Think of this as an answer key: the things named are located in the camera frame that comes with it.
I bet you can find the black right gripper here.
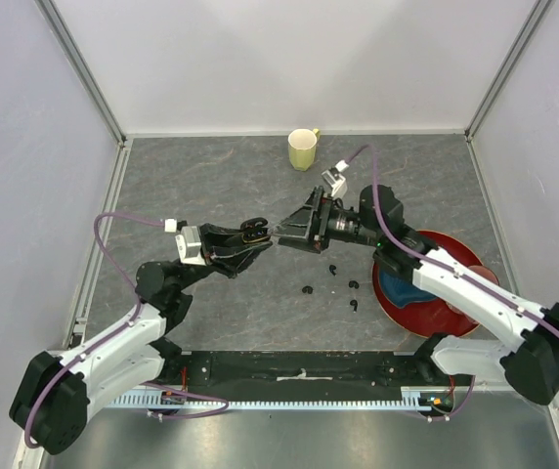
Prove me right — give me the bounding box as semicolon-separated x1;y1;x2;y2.
269;185;382;253

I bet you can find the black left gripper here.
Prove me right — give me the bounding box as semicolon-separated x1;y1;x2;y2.
176;222;273;292

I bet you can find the black case with gold line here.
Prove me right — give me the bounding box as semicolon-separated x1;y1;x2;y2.
239;217;270;244

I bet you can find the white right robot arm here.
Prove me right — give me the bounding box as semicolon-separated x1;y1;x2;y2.
273;185;559;405

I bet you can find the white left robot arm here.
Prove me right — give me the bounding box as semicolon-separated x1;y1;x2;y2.
9;217;273;455

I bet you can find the pale green mug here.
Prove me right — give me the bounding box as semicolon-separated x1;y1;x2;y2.
287;128;321;171

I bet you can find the blue leaf-shaped dish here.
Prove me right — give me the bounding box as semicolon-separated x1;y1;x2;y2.
379;272;437;309

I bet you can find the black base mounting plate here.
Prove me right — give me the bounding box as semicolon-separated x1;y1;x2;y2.
154;351;471;402

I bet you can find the red round plate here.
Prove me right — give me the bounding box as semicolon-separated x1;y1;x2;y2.
372;230;499;338

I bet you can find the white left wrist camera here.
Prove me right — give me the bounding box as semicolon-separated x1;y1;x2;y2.
163;218;206;266

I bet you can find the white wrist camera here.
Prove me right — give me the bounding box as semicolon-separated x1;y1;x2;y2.
163;218;206;266
322;159;349;198

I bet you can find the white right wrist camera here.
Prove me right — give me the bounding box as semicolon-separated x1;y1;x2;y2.
322;159;349;198

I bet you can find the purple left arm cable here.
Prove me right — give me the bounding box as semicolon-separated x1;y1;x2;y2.
22;212;232;449

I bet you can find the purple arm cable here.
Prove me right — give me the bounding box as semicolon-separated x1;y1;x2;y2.
22;212;232;449
345;144;559;424

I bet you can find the white slotted cable duct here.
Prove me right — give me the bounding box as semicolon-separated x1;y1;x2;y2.
107;383;456;410

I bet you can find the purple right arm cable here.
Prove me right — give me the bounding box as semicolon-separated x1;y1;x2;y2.
345;144;559;424

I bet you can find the aluminium frame post left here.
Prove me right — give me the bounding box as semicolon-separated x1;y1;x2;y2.
34;0;128;148

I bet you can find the aluminium frame post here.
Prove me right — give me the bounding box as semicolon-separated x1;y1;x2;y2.
34;0;128;148
464;0;557;143

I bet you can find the aluminium frame post right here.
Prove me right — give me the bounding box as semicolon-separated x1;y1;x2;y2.
464;0;557;143

